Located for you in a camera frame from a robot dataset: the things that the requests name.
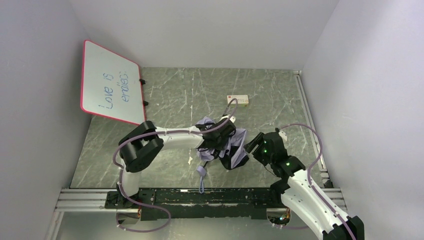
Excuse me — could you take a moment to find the light purple folding umbrella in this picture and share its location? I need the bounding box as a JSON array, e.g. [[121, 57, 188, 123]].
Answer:
[[195, 115, 249, 194]]

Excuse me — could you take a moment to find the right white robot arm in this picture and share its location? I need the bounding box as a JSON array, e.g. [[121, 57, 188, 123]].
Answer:
[[244, 129, 365, 240]]

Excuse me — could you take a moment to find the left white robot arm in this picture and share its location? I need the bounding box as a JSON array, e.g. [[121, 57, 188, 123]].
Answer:
[[112, 115, 248, 205]]

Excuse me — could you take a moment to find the small white cardboard box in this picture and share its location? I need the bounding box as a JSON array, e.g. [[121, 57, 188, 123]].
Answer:
[[226, 94, 250, 107]]

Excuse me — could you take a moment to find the red framed whiteboard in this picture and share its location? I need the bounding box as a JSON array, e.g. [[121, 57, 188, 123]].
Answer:
[[80, 40, 146, 125]]

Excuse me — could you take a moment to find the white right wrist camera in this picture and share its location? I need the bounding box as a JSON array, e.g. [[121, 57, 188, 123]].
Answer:
[[278, 130, 288, 142]]

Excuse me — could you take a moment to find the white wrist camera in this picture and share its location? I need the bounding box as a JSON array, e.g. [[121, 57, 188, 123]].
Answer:
[[220, 114, 237, 124], [278, 130, 288, 142]]

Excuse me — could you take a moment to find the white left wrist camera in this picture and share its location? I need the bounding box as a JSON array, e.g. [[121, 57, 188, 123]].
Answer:
[[220, 114, 237, 124]]

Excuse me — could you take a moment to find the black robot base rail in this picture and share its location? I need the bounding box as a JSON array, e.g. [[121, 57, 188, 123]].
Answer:
[[104, 187, 292, 224]]

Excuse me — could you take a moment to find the aluminium frame rail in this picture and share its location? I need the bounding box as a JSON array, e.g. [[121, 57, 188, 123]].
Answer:
[[54, 188, 348, 212]]

